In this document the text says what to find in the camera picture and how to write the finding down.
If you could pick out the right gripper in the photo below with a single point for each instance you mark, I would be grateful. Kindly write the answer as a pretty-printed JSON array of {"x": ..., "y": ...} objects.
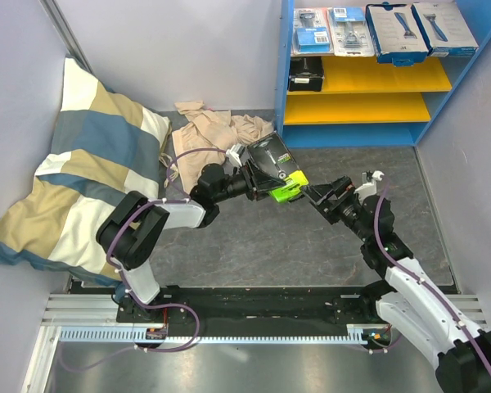
[{"x": 342, "y": 189}]

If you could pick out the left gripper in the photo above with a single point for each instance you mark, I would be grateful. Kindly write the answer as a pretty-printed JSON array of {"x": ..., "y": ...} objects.
[{"x": 258, "y": 182}]

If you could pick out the clear blister razor pack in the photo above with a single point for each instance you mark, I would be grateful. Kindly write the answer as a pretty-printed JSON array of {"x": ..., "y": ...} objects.
[{"x": 349, "y": 32}]

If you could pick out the blue blister razor pack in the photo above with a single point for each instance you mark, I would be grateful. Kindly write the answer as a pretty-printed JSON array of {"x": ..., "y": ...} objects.
[{"x": 311, "y": 34}]

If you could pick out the white box blue razor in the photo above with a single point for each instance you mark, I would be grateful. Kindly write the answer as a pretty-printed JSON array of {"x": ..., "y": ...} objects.
[{"x": 395, "y": 34}]

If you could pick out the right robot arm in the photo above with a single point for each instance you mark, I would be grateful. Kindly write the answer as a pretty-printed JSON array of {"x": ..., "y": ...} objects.
[{"x": 458, "y": 348}]

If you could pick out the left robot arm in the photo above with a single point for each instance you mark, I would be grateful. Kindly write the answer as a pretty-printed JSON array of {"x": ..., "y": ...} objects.
[{"x": 131, "y": 231}]

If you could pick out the blue shelf unit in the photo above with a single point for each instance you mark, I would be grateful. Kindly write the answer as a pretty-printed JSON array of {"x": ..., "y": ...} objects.
[{"x": 362, "y": 103}]

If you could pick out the beige cloth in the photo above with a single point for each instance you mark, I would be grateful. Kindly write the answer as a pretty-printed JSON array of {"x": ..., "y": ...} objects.
[{"x": 208, "y": 134}]

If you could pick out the patchwork pillow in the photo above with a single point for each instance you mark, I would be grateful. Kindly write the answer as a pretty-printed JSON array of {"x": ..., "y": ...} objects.
[{"x": 104, "y": 146}]

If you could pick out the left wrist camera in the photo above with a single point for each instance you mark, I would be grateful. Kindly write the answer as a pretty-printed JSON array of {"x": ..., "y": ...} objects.
[{"x": 234, "y": 155}]

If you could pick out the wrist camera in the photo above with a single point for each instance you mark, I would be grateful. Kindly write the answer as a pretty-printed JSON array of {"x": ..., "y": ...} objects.
[
  {"x": 370, "y": 179},
  {"x": 234, "y": 155}
]

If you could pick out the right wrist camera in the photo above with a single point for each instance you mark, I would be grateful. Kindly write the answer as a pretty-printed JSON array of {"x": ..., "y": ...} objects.
[{"x": 370, "y": 179}]

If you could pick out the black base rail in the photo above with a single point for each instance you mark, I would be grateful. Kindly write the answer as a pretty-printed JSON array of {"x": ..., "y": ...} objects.
[{"x": 274, "y": 308}]

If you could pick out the slotted cable duct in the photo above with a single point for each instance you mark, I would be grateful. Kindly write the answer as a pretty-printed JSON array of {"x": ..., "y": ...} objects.
[{"x": 353, "y": 336}]

